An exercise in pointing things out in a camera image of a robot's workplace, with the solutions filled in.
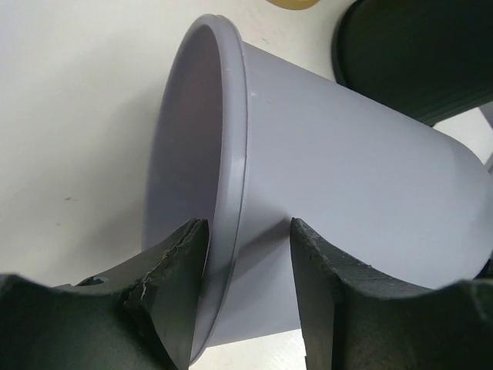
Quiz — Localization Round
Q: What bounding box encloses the light grey bin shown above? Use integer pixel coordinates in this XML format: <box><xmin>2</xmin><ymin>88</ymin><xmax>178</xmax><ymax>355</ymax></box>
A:
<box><xmin>143</xmin><ymin>15</ymin><xmax>492</xmax><ymax>359</ymax></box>

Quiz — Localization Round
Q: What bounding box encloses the black plastic bin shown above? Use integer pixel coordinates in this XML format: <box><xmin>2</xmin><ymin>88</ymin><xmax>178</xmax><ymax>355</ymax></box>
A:
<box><xmin>331</xmin><ymin>0</ymin><xmax>492</xmax><ymax>126</ymax></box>

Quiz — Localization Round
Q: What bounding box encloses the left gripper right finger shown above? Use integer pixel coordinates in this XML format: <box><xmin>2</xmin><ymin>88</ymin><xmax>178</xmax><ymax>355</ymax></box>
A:
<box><xmin>290</xmin><ymin>218</ymin><xmax>492</xmax><ymax>369</ymax></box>

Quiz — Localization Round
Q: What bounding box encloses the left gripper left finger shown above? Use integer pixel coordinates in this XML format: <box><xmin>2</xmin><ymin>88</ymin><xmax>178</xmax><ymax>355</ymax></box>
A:
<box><xmin>1</xmin><ymin>219</ymin><xmax>209</xmax><ymax>369</ymax></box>

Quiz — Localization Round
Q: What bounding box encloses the yellow mesh waste bin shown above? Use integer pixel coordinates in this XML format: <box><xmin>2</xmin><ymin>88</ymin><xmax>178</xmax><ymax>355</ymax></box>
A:
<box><xmin>267</xmin><ymin>0</ymin><xmax>320</xmax><ymax>11</ymax></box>

